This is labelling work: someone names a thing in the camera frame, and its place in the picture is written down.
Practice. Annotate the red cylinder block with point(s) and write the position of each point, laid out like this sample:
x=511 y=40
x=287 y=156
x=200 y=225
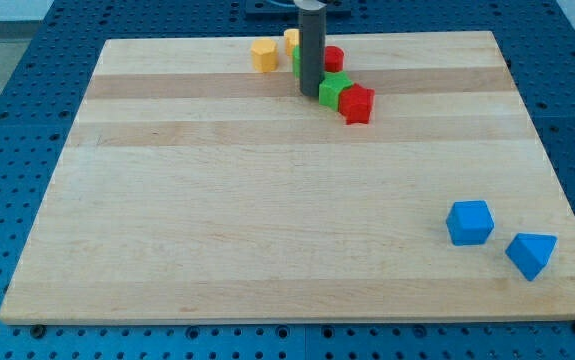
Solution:
x=333 y=59

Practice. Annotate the green block behind rod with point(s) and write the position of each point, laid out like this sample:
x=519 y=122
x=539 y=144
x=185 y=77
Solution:
x=295 y=56

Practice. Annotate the light wooden board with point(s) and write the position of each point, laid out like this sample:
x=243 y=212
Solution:
x=194 y=190

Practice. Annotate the yellow hexagon block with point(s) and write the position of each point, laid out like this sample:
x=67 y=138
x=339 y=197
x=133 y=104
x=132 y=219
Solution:
x=264 y=54

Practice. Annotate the blue triangular block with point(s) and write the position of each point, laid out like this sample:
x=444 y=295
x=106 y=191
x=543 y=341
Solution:
x=531 y=253

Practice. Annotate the blue cube block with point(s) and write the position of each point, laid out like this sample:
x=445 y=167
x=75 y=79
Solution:
x=469 y=222

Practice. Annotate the red star block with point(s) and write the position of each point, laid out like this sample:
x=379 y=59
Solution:
x=356 y=104

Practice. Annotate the yellow block behind rod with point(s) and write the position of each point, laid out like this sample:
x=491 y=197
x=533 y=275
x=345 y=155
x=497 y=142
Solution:
x=291 y=40

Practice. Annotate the green star block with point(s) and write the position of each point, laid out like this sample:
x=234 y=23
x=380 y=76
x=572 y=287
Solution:
x=333 y=84

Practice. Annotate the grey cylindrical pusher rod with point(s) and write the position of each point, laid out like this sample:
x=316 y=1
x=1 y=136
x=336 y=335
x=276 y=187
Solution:
x=312 y=32

